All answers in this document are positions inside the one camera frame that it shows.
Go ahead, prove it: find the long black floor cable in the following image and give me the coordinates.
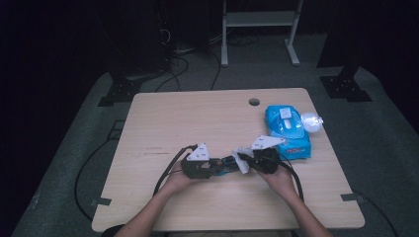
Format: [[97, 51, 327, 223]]
[[74, 137, 115, 221]]

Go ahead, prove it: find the white wet wipe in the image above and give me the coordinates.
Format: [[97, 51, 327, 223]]
[[231, 146, 255, 175]]

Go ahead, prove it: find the bundle of black floor cables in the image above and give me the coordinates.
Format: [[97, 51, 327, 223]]
[[154, 26, 225, 93]]

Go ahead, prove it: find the clear plastic lid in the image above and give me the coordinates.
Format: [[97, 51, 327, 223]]
[[300, 112, 325, 134]]

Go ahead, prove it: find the black stand base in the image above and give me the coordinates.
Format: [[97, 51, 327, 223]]
[[97, 70, 146, 108], [319, 65, 374, 103]]

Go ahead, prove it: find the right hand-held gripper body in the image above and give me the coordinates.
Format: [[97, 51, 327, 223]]
[[250, 134, 287, 175]]

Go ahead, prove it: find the left hand-held gripper cable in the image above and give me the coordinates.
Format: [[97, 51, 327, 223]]
[[152, 143, 199, 197]]

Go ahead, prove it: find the thin black floor cable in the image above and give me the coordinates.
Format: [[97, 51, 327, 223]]
[[352, 189, 400, 237]]

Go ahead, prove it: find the blue wet wipe pack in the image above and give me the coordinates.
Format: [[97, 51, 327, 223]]
[[265, 104, 312, 161]]

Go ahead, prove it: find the person's right hand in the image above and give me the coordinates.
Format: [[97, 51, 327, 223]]
[[257, 166, 297, 200]]

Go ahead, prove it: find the white metal stand frame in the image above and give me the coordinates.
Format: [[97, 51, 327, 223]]
[[220, 0, 304, 68]]

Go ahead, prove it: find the person's left hand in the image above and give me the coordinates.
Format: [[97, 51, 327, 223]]
[[161, 161, 199, 198]]

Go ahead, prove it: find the hand-held gripper cable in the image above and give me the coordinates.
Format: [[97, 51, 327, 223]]
[[278, 154, 304, 202], [152, 143, 199, 197]]

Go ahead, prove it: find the right hand-held gripper cable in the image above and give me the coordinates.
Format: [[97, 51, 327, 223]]
[[278, 154, 304, 202]]

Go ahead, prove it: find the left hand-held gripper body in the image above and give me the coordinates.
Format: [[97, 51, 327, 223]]
[[181, 142, 214, 181]]

